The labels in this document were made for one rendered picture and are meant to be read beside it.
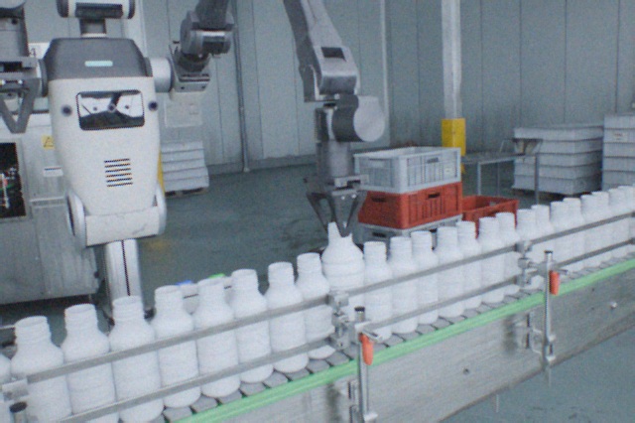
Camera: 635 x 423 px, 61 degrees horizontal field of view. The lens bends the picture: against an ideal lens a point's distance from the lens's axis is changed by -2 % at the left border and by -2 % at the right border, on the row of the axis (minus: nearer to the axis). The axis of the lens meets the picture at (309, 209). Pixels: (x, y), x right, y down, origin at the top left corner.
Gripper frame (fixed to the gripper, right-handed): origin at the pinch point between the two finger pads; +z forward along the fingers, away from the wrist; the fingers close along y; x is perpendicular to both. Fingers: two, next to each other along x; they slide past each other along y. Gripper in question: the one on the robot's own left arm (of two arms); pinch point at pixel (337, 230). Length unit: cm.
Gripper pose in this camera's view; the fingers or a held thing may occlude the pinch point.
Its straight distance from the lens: 89.3
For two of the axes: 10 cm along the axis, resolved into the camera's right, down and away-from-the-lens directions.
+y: -5.3, -1.0, 8.4
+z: 0.6, 9.9, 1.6
